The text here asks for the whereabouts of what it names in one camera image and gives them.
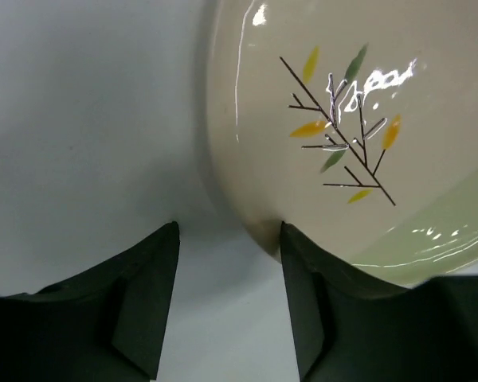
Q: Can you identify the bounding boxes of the beige green leaf plate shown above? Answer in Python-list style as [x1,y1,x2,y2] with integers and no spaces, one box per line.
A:
[207,1,478,286]

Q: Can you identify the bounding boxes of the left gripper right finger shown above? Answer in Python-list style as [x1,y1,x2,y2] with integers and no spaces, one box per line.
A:
[280,223,478,381]

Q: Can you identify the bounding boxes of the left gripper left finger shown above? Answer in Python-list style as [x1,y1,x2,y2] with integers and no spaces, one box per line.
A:
[0,222,180,382]

